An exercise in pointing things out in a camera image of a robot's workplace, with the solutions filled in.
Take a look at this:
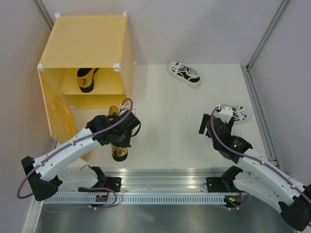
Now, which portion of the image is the left aluminium frame post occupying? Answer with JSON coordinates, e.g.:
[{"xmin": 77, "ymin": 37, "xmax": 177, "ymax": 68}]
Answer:
[{"xmin": 33, "ymin": 0, "xmax": 54, "ymax": 31}]

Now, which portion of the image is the white slotted cable duct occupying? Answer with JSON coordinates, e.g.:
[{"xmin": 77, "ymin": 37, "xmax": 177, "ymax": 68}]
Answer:
[{"xmin": 44, "ymin": 194, "xmax": 240, "ymax": 205}]

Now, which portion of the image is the black white sneaker far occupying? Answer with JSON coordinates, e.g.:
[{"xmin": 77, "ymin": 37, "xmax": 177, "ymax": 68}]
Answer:
[{"xmin": 167, "ymin": 61, "xmax": 201, "ymax": 88}]

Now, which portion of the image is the gold loafer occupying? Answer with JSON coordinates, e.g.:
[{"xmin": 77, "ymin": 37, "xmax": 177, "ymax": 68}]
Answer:
[
  {"xmin": 109, "ymin": 105, "xmax": 128, "ymax": 162},
  {"xmin": 77, "ymin": 68, "xmax": 99, "ymax": 93}
]

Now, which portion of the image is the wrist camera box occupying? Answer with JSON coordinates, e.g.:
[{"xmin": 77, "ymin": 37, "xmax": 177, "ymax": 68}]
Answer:
[
  {"xmin": 120, "ymin": 104, "xmax": 136, "ymax": 115},
  {"xmin": 215, "ymin": 104, "xmax": 233, "ymax": 123}
]

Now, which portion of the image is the black white sneaker near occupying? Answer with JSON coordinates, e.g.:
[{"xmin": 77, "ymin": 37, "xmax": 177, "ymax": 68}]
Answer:
[{"xmin": 232, "ymin": 106, "xmax": 252, "ymax": 123}]

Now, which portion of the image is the yellow plastic shoe cabinet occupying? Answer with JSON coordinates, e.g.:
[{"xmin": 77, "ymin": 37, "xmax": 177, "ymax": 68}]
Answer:
[{"xmin": 36, "ymin": 11, "xmax": 137, "ymax": 162}]

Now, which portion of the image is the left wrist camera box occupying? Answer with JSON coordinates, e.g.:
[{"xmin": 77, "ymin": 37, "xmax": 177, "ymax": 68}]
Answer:
[{"xmin": 120, "ymin": 104, "xmax": 136, "ymax": 115}]

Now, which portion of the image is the right aluminium frame post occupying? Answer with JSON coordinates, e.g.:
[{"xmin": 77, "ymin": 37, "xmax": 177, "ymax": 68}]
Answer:
[{"xmin": 241, "ymin": 0, "xmax": 291, "ymax": 166}]

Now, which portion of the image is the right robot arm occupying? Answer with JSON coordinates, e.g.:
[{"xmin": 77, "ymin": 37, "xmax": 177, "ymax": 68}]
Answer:
[{"xmin": 199, "ymin": 114, "xmax": 311, "ymax": 232}]

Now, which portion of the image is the aluminium frame post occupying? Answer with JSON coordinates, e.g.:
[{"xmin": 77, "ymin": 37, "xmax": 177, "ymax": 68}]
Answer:
[
  {"xmin": 33, "ymin": 0, "xmax": 54, "ymax": 31},
  {"xmin": 241, "ymin": 0, "xmax": 291, "ymax": 166}
]

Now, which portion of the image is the yellow cabinet door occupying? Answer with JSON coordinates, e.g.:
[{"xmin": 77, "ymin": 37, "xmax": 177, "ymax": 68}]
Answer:
[{"xmin": 38, "ymin": 70, "xmax": 88, "ymax": 162}]

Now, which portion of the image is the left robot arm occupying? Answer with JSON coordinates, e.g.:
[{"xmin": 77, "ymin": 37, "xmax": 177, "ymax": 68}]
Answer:
[{"xmin": 21, "ymin": 110, "xmax": 141, "ymax": 201}]

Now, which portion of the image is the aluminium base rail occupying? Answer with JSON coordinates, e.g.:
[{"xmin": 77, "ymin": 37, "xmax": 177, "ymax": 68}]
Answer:
[{"xmin": 36, "ymin": 166, "xmax": 275, "ymax": 197}]

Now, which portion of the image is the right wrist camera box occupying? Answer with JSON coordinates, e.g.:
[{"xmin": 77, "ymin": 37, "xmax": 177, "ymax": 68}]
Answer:
[{"xmin": 215, "ymin": 104, "xmax": 233, "ymax": 123}]

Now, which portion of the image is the black white sneaker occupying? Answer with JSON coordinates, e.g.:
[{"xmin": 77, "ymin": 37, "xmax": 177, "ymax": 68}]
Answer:
[
  {"xmin": 232, "ymin": 106, "xmax": 252, "ymax": 123},
  {"xmin": 167, "ymin": 61, "xmax": 201, "ymax": 88}
]

